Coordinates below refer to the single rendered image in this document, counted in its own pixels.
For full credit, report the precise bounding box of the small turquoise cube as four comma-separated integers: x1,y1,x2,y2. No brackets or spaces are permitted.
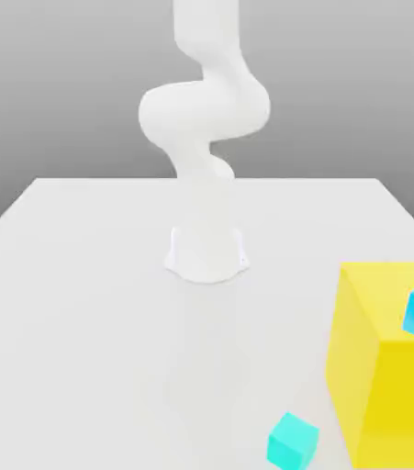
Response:
265,411,320,470

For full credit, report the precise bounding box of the large yellow box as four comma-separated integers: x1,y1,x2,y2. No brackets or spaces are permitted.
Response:
325,261,414,470

